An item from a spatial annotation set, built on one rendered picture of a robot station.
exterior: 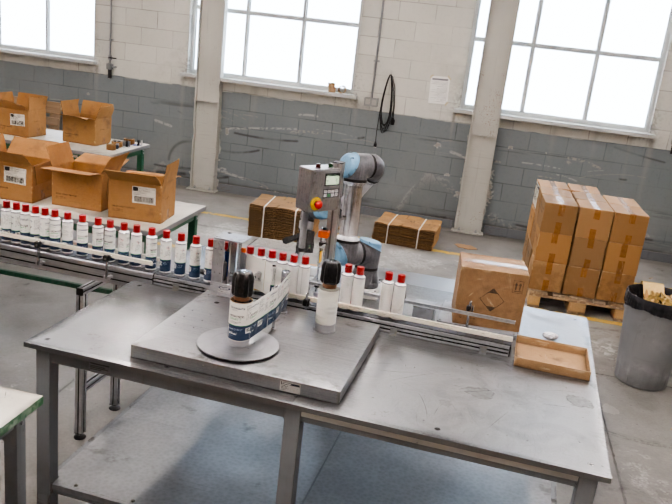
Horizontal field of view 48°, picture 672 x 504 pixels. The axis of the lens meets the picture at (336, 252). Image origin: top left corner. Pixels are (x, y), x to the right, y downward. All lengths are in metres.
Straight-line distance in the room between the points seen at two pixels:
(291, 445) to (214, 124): 6.74
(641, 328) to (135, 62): 6.57
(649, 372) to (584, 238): 1.51
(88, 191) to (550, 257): 3.67
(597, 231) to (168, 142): 5.26
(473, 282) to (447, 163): 5.29
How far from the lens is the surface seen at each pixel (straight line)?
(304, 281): 3.35
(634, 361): 5.39
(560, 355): 3.40
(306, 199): 3.28
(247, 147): 9.08
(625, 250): 6.53
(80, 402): 3.91
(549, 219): 6.41
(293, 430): 2.70
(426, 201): 8.72
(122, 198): 4.86
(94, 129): 7.27
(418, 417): 2.65
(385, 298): 3.28
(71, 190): 5.09
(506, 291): 3.43
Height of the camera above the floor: 2.07
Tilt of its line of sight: 17 degrees down
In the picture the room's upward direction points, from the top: 7 degrees clockwise
